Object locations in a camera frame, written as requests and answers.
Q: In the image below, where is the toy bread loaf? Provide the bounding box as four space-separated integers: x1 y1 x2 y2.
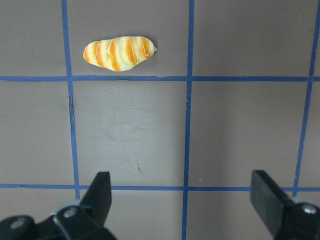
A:
82 36 157 72

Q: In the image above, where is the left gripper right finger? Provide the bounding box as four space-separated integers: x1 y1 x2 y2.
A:
250 170 320 240

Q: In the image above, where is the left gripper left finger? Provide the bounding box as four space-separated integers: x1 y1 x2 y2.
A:
0 171 116 240

